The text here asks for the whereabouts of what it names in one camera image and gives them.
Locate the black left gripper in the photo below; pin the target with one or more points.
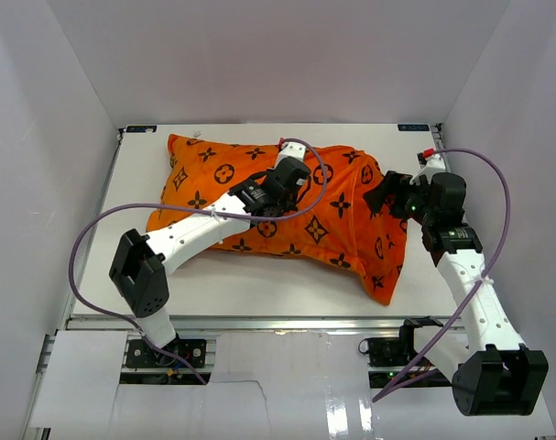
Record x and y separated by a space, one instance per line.
290 203

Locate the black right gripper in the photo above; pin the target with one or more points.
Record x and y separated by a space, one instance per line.
393 184

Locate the orange black patterned pillowcase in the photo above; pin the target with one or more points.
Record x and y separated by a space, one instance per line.
339 231

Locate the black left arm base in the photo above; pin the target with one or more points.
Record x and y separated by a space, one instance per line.
140 355

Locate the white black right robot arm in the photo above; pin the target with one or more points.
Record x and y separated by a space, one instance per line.
489 366

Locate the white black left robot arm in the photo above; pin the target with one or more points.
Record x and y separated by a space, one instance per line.
263 215

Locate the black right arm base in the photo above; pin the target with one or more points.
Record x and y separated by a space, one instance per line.
395 351

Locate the right table corner label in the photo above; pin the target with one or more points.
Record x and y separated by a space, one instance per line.
413 128

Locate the table corner label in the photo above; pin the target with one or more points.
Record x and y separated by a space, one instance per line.
141 129
413 128

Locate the left table corner label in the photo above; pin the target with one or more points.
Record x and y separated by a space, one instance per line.
141 129

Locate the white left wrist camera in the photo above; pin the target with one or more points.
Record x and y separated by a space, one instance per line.
291 149

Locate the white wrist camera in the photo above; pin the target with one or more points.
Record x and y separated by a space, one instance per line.
291 149
431 163

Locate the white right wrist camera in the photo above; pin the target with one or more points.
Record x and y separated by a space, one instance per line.
431 163

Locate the aluminium table edge rail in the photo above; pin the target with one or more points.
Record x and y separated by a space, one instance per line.
249 323

